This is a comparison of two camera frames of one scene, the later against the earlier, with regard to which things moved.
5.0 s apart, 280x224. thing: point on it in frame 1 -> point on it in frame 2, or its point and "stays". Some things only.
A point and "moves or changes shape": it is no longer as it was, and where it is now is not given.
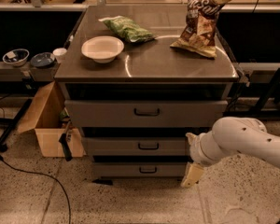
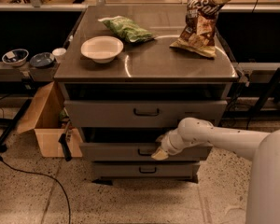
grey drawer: (134, 146) moves or changes shape
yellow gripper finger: (192, 175) -> (160, 155)
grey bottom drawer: (139, 169) stays
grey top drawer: (145, 113) stays
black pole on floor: (0, 145) stays
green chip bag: (128, 29) stays
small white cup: (60, 53) stays
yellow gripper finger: (191, 137) -> (161, 138)
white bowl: (103, 49) stays
